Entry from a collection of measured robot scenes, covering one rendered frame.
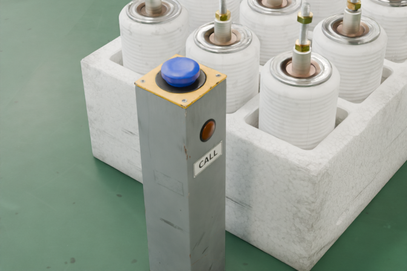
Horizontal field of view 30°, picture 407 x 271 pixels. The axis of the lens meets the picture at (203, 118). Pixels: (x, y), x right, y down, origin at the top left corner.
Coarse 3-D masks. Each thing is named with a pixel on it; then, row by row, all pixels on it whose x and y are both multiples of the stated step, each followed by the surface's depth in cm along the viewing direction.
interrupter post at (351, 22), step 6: (348, 12) 96; (354, 12) 96; (360, 12) 96; (348, 18) 97; (354, 18) 96; (360, 18) 97; (348, 24) 97; (354, 24) 97; (348, 30) 98; (354, 30) 98
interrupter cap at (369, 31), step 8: (336, 16) 101; (328, 24) 99; (336, 24) 99; (360, 24) 100; (368, 24) 99; (376, 24) 99; (328, 32) 98; (336, 32) 98; (344, 32) 98; (360, 32) 98; (368, 32) 98; (376, 32) 98; (336, 40) 96; (344, 40) 96; (352, 40) 96; (360, 40) 96; (368, 40) 96
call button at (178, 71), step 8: (168, 64) 79; (176, 64) 79; (184, 64) 79; (192, 64) 79; (168, 72) 78; (176, 72) 78; (184, 72) 77; (192, 72) 78; (168, 80) 78; (176, 80) 77; (184, 80) 77; (192, 80) 78
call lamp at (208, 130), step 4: (208, 124) 80; (212, 124) 81; (204, 128) 80; (208, 128) 80; (212, 128) 81; (204, 132) 80; (208, 132) 80; (212, 132) 81; (204, 136) 80; (208, 136) 81
